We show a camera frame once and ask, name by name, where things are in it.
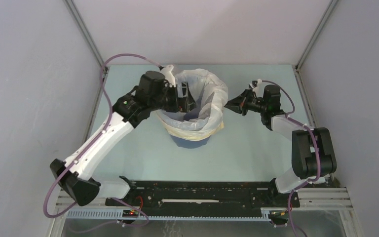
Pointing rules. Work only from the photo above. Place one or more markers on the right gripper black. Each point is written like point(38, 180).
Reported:
point(239, 104)

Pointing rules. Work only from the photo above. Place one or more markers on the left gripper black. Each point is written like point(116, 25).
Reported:
point(183, 103)

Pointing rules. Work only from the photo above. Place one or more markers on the translucent yellowish trash bag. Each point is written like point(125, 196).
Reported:
point(207, 118)

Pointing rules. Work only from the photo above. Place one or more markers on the blue plastic trash bin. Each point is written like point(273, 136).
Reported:
point(180, 142)

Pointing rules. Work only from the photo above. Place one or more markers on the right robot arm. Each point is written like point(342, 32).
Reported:
point(312, 153)

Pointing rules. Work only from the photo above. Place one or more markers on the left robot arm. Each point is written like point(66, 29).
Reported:
point(155, 91)

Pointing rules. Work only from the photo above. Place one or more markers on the small electronics board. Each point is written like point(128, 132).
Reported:
point(130, 214)

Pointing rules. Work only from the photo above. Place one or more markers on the right corner metal profile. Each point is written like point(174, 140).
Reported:
point(317, 32)

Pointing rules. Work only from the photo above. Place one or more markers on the corner metal profile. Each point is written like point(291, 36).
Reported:
point(317, 32)
point(80, 23)

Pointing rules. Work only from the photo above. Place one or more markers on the left corner metal profile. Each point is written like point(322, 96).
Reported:
point(80, 23)

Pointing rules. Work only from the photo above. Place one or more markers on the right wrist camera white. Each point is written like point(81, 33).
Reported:
point(255, 87)

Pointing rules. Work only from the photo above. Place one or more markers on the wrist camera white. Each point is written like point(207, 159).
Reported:
point(168, 72)
point(255, 87)

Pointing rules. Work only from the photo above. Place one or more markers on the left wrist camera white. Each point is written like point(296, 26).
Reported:
point(168, 72)

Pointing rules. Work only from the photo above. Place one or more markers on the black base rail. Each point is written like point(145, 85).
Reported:
point(207, 199)

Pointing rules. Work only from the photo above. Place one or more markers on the white cable duct strip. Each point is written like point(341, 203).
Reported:
point(116, 214)

